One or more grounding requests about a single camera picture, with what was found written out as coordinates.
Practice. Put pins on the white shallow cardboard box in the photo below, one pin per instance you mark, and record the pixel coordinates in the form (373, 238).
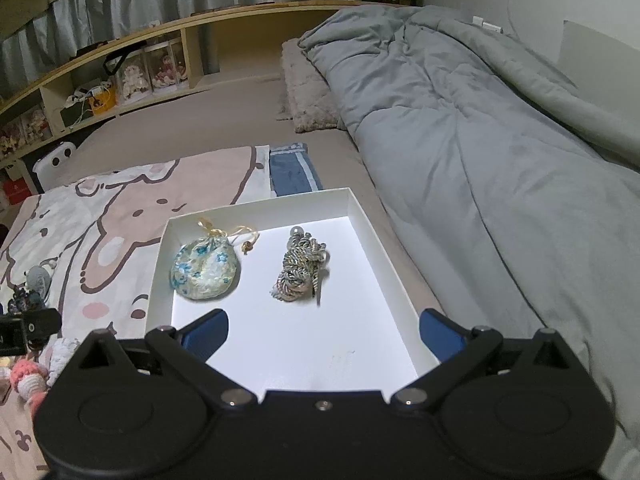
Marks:
(300, 330)

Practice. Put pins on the wooden headboard shelf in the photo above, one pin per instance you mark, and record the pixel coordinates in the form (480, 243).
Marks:
(194, 60)

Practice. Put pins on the printed cartoon blanket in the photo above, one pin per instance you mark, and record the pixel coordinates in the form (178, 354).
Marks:
(125, 200)

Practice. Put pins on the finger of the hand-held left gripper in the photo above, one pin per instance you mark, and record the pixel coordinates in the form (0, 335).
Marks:
(42, 325)

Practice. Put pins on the yellow paper bag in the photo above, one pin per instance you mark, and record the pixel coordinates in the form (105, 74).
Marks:
(102, 102)

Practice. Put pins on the grey duvet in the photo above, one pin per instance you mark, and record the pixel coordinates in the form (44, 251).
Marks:
(475, 135)

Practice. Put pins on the grey crochet toy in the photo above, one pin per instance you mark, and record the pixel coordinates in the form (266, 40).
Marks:
(37, 280)

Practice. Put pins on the pink crochet toy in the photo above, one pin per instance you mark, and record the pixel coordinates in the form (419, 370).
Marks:
(25, 377)

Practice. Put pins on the red box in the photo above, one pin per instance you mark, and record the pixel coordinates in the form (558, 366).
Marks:
(17, 191)

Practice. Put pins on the fluffy beige pillow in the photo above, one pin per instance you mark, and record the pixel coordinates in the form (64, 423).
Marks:
(305, 90)

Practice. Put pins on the doll display box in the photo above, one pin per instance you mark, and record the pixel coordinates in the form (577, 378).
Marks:
(134, 80)
(167, 70)

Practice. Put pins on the dark beaded charm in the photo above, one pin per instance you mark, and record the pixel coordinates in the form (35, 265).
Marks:
(20, 302)

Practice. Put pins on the white crochet toy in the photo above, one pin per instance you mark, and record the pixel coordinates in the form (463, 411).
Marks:
(62, 355)

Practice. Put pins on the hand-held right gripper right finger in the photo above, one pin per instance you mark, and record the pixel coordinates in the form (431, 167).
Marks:
(440, 332)

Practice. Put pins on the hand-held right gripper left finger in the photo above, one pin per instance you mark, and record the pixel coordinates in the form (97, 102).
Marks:
(205, 332)

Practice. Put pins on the row of small figurines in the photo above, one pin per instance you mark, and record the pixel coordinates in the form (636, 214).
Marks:
(25, 132)

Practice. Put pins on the white space heater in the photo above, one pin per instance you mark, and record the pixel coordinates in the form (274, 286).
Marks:
(52, 165)

